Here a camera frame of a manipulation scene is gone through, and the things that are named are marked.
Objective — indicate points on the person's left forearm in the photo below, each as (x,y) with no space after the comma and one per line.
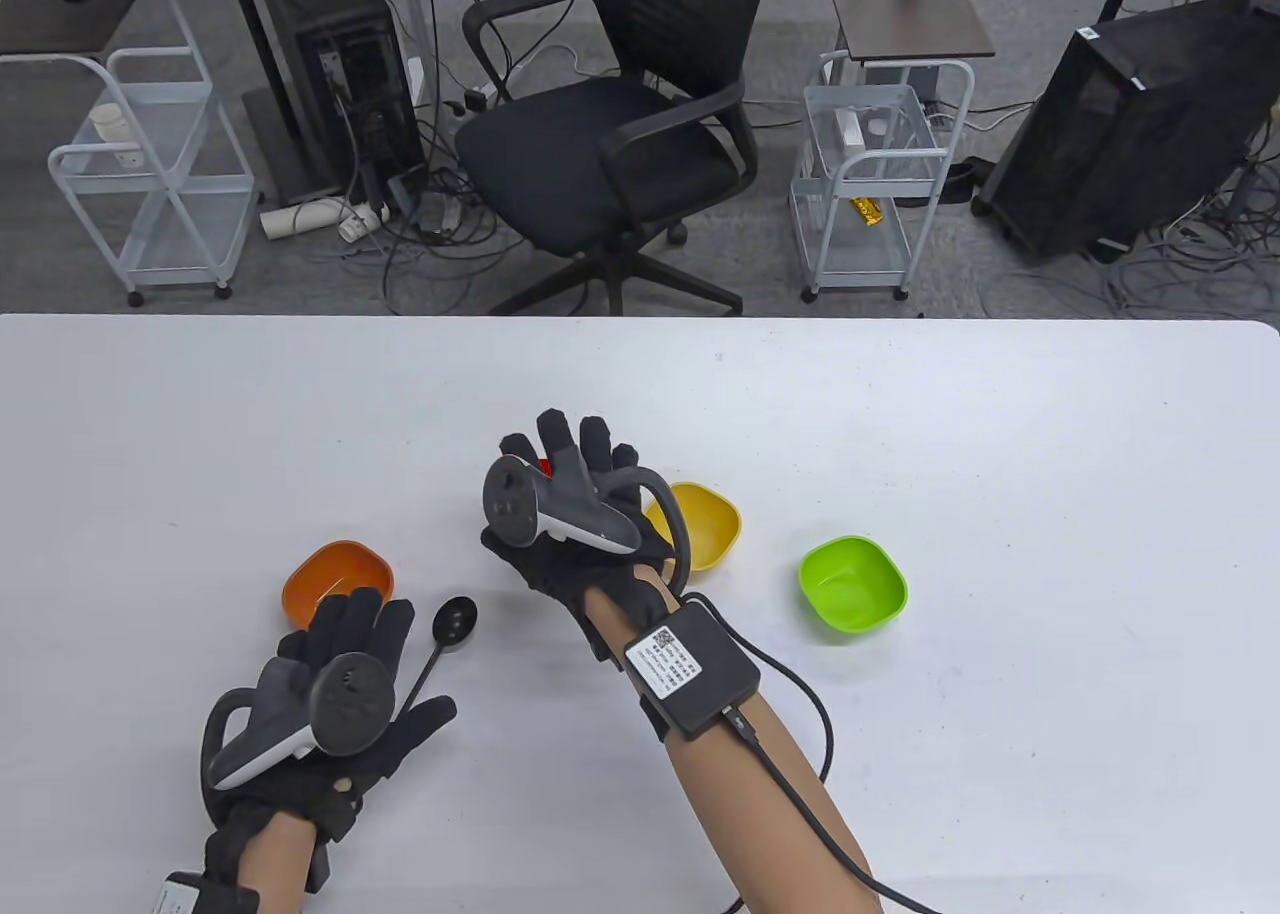
(280,869)

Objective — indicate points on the person's left hand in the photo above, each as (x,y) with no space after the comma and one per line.
(400,744)

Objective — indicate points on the person's right forearm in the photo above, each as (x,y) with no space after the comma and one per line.
(740,804)

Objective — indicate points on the black office chair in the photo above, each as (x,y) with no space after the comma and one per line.
(590,154)

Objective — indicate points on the black wrist sensor box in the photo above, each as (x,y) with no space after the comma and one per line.
(700,684)
(205,896)

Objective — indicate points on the black grey tracking controller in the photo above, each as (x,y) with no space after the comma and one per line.
(575,514)
(350,704)

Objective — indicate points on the gold snack packet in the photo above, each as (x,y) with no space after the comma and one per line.
(868,212)

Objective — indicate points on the orange plastic dish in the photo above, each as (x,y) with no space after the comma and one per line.
(335,569)

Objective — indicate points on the brown wooden side table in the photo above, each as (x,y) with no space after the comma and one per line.
(910,14)

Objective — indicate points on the person's right hand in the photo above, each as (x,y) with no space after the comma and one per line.
(560,574)

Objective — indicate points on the dark desk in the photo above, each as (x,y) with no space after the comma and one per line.
(50,29)

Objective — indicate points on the black computer tower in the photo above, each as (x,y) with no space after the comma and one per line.
(1120,134)
(330,14)

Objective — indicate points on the yellow plastic dish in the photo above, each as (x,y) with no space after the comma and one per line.
(705,524)

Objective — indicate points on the white rolled tube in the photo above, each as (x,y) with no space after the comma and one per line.
(300,218)

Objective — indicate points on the green plastic dish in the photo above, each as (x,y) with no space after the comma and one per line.
(850,584)

